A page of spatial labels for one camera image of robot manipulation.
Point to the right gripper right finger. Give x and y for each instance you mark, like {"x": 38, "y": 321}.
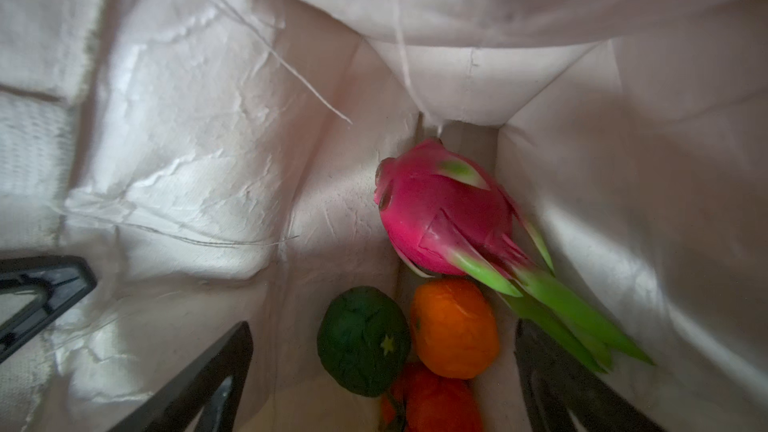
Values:
{"x": 561, "y": 394}

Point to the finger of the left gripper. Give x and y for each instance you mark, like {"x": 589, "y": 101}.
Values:
{"x": 55, "y": 284}

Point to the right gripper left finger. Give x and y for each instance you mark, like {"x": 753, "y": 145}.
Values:
{"x": 206, "y": 393}

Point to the orange tangerine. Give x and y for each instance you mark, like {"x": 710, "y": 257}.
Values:
{"x": 454, "y": 329}

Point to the red bell pepper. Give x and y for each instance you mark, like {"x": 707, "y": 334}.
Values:
{"x": 420, "y": 400}

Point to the green avocado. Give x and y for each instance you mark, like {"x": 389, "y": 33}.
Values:
{"x": 364, "y": 341}

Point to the pink dragon fruit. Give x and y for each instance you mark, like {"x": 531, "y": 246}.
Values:
{"x": 445, "y": 214}

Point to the cream canvas tote bag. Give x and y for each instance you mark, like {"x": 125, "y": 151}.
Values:
{"x": 213, "y": 161}

